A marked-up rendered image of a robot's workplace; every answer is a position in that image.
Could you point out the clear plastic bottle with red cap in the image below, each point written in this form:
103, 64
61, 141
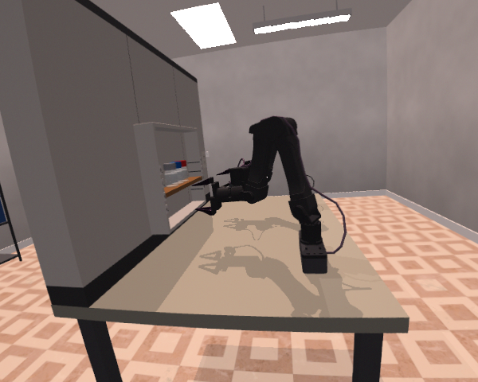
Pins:
184, 171

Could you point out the beige wall rack frame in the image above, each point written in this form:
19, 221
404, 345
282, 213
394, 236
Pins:
148, 154

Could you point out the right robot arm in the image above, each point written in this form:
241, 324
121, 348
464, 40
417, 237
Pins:
272, 158

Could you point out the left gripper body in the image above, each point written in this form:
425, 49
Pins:
220, 195

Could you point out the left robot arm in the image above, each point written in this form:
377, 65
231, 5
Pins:
253, 186

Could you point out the brown wooden shelf board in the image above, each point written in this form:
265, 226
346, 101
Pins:
171, 191

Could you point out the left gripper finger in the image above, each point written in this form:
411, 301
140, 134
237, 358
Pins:
205, 182
205, 211

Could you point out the clear glass bottle with blue cap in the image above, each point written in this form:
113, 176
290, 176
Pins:
179, 172

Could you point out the white bottle with grey cap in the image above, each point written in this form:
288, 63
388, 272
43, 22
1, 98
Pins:
171, 176

